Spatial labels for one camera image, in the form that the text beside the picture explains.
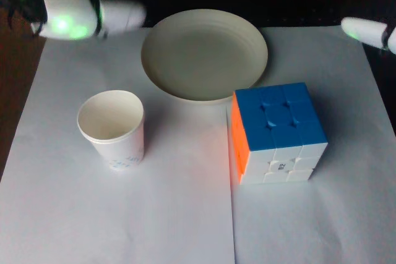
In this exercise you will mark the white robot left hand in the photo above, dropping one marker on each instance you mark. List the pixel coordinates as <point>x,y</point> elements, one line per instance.
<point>71,13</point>

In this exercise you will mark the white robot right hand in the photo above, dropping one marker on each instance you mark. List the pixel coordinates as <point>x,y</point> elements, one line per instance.
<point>368,32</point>

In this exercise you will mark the multicoloured Rubik's cube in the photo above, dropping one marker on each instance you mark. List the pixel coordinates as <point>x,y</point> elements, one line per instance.
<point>278,121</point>

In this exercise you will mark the white paper cup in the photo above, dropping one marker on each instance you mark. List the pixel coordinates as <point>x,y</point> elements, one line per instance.
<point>123,149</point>

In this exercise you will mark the round beige plate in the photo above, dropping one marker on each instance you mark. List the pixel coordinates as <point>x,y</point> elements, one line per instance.
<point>201,57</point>

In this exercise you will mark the white paper sheet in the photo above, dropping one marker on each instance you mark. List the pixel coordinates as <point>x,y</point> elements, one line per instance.
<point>309,223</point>
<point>123,208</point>

